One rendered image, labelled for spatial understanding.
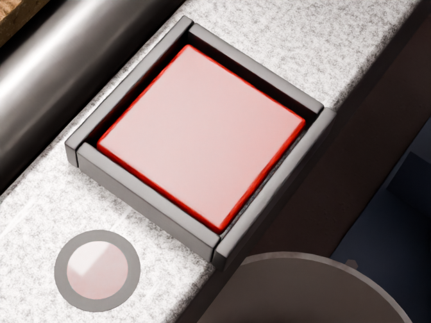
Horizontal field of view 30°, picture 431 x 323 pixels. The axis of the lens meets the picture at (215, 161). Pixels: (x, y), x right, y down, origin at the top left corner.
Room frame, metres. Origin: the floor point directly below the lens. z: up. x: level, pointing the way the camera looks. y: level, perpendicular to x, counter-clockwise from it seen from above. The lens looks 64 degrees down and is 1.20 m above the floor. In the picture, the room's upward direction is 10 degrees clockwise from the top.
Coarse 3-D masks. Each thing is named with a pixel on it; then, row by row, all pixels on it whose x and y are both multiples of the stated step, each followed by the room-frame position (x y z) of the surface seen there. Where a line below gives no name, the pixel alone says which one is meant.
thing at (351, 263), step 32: (416, 160) 0.59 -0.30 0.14; (384, 192) 0.59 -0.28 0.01; (416, 192) 0.57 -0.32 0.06; (384, 224) 0.53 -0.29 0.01; (416, 224) 0.54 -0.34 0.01; (352, 256) 0.46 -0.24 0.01; (384, 256) 0.47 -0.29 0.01; (416, 256) 0.48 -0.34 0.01; (384, 288) 0.42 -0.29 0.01; (416, 288) 0.43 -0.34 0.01; (416, 320) 0.38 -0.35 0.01
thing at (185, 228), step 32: (192, 32) 0.19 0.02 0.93; (160, 64) 0.18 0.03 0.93; (224, 64) 0.18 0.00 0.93; (256, 64) 0.18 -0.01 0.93; (128, 96) 0.16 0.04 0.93; (288, 96) 0.17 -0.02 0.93; (96, 128) 0.14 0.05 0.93; (320, 128) 0.16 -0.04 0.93; (96, 160) 0.13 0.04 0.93; (288, 160) 0.14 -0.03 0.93; (128, 192) 0.12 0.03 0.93; (160, 224) 0.11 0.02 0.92; (192, 224) 0.11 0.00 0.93; (256, 224) 0.11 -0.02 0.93; (224, 256) 0.10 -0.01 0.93
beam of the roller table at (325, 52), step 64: (192, 0) 0.22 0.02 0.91; (256, 0) 0.22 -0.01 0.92; (320, 0) 0.23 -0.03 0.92; (384, 0) 0.24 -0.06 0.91; (128, 64) 0.18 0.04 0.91; (320, 64) 0.20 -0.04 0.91; (384, 64) 0.22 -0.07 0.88; (64, 192) 0.12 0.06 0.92; (256, 192) 0.13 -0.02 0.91; (0, 256) 0.09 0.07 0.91; (192, 256) 0.10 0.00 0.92; (0, 320) 0.07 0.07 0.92; (64, 320) 0.07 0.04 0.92; (128, 320) 0.07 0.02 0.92; (192, 320) 0.09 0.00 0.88
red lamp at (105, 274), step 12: (84, 252) 0.10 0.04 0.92; (96, 252) 0.10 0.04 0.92; (108, 252) 0.10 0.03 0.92; (120, 252) 0.10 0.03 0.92; (72, 264) 0.09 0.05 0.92; (84, 264) 0.09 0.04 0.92; (96, 264) 0.09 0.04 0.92; (108, 264) 0.09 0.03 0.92; (120, 264) 0.09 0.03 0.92; (72, 276) 0.09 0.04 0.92; (84, 276) 0.09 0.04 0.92; (96, 276) 0.09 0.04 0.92; (108, 276) 0.09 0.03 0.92; (120, 276) 0.09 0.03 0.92; (84, 288) 0.08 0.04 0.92; (96, 288) 0.08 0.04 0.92; (108, 288) 0.08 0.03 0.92
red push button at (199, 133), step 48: (192, 48) 0.18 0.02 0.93; (144, 96) 0.16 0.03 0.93; (192, 96) 0.16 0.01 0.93; (240, 96) 0.17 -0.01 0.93; (96, 144) 0.14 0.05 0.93; (144, 144) 0.14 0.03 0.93; (192, 144) 0.14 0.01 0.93; (240, 144) 0.14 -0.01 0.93; (288, 144) 0.15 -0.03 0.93; (192, 192) 0.12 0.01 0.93; (240, 192) 0.12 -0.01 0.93
